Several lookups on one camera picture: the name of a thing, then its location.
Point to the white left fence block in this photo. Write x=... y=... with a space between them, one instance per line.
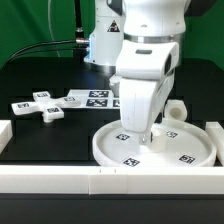
x=5 y=133

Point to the white round table top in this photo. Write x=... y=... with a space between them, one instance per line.
x=174 y=144

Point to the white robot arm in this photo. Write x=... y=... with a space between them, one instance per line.
x=139 y=21

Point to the white front fence bar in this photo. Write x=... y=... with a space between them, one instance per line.
x=103 y=180

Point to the white fence block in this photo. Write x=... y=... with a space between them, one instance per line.
x=5 y=133
x=216 y=133

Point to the white cross-shaped table base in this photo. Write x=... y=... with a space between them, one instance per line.
x=50 y=108

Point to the white right fence block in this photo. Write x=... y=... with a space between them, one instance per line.
x=216 y=133

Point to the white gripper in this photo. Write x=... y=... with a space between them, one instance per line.
x=146 y=74

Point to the black vertical pole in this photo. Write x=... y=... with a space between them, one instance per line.
x=79 y=29

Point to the white marker sheet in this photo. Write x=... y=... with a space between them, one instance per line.
x=95 y=99

